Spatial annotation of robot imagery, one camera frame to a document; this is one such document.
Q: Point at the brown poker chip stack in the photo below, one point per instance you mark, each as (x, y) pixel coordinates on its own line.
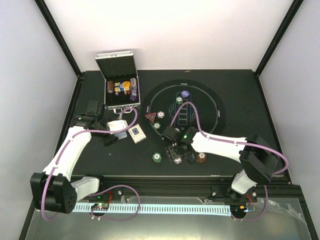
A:
(201, 157)

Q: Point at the black frame post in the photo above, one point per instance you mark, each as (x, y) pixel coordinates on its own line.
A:
(47, 15)
(283, 27)

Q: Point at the blue white poker chip stack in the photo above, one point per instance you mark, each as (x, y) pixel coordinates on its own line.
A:
(178, 160)

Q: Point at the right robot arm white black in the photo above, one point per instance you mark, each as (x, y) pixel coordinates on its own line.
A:
(258, 162)

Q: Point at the yellow big blind button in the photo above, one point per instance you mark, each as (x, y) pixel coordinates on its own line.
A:
(126, 85)

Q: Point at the round black poker mat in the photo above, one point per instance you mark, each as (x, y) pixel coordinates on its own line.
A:
(202, 108)

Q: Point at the brown chip row in case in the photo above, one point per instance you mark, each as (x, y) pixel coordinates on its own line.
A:
(109, 87)

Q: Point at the left controller board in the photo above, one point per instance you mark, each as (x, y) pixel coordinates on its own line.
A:
(104, 206)

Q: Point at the aluminium poker case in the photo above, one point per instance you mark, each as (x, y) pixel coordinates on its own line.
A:
(121, 80)

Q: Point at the blue patterned card deck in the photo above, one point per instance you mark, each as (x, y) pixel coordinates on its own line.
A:
(120, 135)

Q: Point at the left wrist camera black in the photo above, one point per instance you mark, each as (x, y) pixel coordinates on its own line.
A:
(95, 109)

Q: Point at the purple small blind button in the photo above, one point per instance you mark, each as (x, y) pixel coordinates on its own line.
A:
(185, 94)

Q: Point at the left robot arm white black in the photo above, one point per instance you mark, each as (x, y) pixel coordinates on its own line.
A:
(52, 189)

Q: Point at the green poker chip stack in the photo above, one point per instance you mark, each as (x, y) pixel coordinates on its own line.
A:
(157, 157)

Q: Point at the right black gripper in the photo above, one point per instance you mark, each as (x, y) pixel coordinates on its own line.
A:
(172, 155)

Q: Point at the blue yellow card box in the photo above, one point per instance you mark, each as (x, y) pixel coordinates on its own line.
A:
(118, 87)

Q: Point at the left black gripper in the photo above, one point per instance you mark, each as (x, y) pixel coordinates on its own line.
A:
(107, 141)

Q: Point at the white slotted cable duct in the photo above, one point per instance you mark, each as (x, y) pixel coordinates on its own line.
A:
(164, 209)

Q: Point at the controller board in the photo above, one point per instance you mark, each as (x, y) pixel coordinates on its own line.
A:
(242, 209)
(104, 206)

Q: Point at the red triangular all-in marker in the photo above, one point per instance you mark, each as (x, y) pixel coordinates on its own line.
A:
(151, 116)

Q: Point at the black frame post right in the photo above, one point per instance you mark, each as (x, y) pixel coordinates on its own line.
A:
(283, 27)

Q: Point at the black frame post left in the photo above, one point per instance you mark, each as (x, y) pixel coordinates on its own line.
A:
(47, 15)

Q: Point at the white playing card box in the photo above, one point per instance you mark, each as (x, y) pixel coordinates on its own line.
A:
(137, 133)

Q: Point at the purple chip row in case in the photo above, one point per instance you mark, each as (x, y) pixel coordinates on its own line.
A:
(134, 93)

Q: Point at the black aluminium mounting rail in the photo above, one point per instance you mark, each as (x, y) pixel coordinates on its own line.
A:
(212, 187)

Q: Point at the right controller board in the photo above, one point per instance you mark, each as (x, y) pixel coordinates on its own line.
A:
(242, 209)

